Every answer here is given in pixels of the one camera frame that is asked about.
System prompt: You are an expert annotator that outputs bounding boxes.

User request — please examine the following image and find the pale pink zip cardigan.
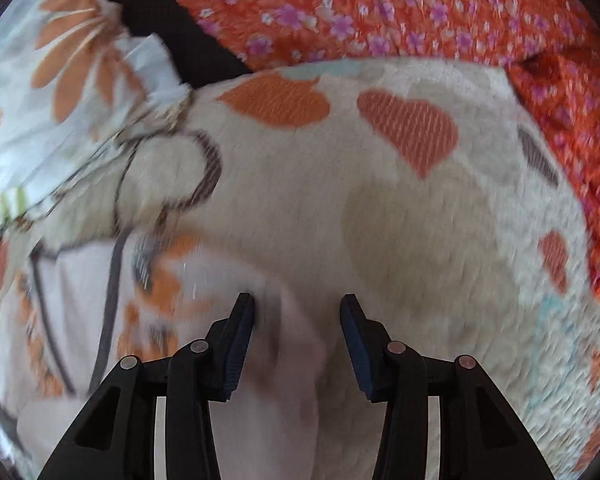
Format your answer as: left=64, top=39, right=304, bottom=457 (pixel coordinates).
left=0, top=232, right=325, bottom=479

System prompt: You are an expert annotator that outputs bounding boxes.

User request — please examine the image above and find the quilted heart pattern bedspread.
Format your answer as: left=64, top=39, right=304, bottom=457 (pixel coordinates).
left=0, top=56, right=600, bottom=480

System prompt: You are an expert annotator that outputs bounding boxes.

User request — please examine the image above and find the floral white pillow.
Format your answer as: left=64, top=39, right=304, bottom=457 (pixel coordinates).
left=0, top=0, right=193, bottom=237

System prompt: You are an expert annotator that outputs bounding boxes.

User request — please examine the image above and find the red floral blanket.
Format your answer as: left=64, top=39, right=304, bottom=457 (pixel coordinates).
left=176, top=0, right=600, bottom=300

